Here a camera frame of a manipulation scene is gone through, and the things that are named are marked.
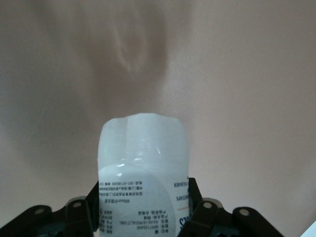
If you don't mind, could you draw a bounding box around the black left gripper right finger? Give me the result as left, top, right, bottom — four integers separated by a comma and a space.
177, 176, 282, 237

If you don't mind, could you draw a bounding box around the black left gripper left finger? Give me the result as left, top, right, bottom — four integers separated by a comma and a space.
0, 179, 100, 237

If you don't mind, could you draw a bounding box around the clear plastic tennis ball can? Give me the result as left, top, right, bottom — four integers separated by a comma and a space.
97, 112, 191, 236

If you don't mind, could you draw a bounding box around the brown table cover sheet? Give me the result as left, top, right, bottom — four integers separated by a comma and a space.
0, 0, 316, 237

